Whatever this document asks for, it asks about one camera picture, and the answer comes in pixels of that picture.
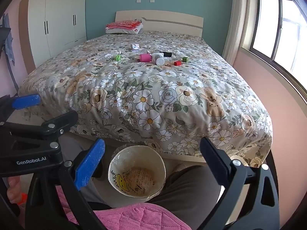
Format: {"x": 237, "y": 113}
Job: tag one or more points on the dark green cube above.
{"x": 185, "y": 59}

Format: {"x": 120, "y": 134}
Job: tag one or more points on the person's left hand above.
{"x": 14, "y": 186}

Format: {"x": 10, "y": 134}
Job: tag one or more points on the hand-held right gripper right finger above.
{"x": 215, "y": 160}

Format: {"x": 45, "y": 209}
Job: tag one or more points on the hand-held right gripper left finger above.
{"x": 89, "y": 164}

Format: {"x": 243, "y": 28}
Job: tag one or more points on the hanging grey blue clothes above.
{"x": 9, "y": 48}

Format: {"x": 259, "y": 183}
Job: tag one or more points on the pink roll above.
{"x": 145, "y": 57}

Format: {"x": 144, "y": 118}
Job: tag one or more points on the small orange object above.
{"x": 23, "y": 198}

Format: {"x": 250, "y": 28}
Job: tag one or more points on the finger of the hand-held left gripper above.
{"x": 26, "y": 101}
{"x": 60, "y": 122}

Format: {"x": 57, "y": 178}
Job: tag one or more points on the white pillow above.
{"x": 122, "y": 30}

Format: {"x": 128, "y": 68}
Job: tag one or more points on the pink quilted cloth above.
{"x": 134, "y": 218}

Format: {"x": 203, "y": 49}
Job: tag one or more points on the folded red cloth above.
{"x": 123, "y": 24}

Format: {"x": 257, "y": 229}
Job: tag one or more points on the white wardrobe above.
{"x": 57, "y": 19}

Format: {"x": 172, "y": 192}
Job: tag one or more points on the beige round object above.
{"x": 239, "y": 159}

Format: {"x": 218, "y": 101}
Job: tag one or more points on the red cube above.
{"x": 177, "y": 63}

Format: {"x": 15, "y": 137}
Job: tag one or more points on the black roll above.
{"x": 167, "y": 54}

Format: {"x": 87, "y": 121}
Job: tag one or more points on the white plastic bottle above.
{"x": 158, "y": 55}

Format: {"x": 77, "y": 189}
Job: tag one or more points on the beige wooden bed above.
{"x": 168, "y": 21}

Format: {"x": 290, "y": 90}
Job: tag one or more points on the white milk carton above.
{"x": 135, "y": 46}

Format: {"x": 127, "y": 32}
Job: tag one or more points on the white plastic cup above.
{"x": 160, "y": 61}

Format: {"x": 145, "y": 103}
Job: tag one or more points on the light green cube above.
{"x": 118, "y": 57}

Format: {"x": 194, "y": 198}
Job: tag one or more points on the window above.
{"x": 275, "y": 26}

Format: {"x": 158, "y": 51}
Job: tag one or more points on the beige curtain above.
{"x": 236, "y": 21}

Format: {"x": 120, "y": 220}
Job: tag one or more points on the floral blanket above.
{"x": 148, "y": 95}

